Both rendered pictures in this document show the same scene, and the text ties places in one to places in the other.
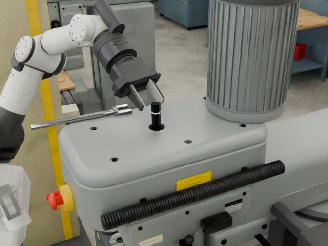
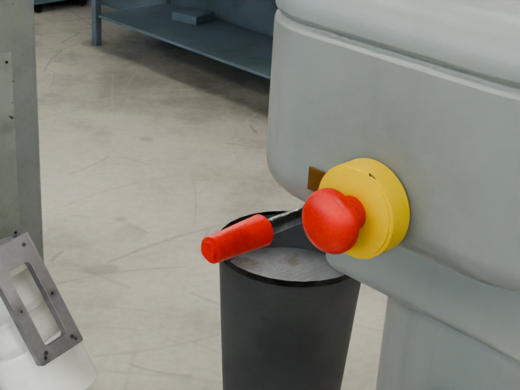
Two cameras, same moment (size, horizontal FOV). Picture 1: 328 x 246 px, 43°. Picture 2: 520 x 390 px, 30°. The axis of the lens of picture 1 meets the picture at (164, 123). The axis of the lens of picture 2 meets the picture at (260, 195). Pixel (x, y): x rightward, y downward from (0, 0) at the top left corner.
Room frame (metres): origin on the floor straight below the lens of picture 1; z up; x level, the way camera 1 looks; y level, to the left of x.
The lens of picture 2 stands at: (0.28, 0.48, 2.01)
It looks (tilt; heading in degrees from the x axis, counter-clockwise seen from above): 24 degrees down; 339
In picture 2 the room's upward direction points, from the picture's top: 4 degrees clockwise
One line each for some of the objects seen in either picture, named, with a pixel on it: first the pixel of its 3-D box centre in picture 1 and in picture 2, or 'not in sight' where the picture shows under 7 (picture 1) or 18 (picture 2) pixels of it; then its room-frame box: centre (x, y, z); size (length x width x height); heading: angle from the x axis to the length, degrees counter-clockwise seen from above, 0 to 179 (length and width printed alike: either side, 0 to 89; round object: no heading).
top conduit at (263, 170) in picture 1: (199, 191); not in sight; (0.74, -0.08, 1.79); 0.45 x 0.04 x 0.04; 115
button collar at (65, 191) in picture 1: (66, 197); (362, 208); (0.76, 0.23, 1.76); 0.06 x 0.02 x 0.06; 25
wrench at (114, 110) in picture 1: (81, 117); not in sight; (0.90, 0.20, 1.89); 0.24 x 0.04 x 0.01; 112
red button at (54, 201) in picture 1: (56, 200); (336, 218); (0.75, 0.25, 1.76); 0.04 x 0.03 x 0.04; 25
